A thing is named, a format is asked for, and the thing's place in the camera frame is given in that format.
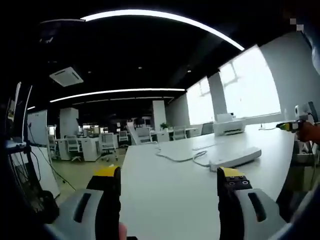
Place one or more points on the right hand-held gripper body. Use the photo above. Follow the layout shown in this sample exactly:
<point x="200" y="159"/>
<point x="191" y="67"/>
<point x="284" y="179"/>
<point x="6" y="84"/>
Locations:
<point x="303" y="111"/>

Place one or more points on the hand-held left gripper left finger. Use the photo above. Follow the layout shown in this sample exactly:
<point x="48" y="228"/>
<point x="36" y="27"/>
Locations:
<point x="82" y="220"/>

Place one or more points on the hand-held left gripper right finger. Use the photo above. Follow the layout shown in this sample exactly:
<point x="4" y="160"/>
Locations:
<point x="240" y="220"/>

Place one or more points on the white power strip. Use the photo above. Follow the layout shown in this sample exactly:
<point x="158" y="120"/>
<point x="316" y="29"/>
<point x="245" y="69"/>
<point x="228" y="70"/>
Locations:
<point x="240" y="156"/>

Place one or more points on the white ceiling light strip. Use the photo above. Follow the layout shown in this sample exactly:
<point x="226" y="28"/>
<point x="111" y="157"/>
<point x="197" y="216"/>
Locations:
<point x="175" y="17"/>
<point x="112" y="92"/>

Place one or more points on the person's right hand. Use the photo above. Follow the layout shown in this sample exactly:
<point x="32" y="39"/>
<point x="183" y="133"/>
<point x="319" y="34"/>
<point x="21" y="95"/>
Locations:
<point x="308" y="132"/>

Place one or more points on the person's left hand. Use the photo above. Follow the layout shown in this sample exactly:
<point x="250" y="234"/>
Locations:
<point x="123" y="231"/>

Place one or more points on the black bag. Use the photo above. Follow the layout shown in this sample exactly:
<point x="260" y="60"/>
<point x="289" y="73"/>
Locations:
<point x="47" y="205"/>

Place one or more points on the white printer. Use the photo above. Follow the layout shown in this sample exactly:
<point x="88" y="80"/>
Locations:
<point x="228" y="126"/>

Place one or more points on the row of white office desks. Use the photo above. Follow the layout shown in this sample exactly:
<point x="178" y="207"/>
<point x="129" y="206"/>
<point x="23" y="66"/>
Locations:
<point x="90" y="147"/>

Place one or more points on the white table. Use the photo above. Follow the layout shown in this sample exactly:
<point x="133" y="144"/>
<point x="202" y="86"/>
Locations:
<point x="170" y="195"/>

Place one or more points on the group of white office chairs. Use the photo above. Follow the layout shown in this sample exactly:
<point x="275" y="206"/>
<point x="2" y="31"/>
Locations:
<point x="73" y="145"/>

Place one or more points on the black monitor stand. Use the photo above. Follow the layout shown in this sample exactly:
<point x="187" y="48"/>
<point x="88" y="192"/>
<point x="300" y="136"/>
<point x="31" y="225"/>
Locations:
<point x="29" y="160"/>

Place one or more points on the white whiteboard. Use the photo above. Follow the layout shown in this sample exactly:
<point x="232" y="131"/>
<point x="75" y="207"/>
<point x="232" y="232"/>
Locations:
<point x="37" y="127"/>

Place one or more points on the green potted plant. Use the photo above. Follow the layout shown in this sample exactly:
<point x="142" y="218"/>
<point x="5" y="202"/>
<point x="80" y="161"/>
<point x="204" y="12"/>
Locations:
<point x="165" y="126"/>

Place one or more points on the ceiling air conditioner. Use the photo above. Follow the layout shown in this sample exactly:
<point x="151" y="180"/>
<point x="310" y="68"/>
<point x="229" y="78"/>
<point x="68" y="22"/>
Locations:
<point x="66" y="76"/>

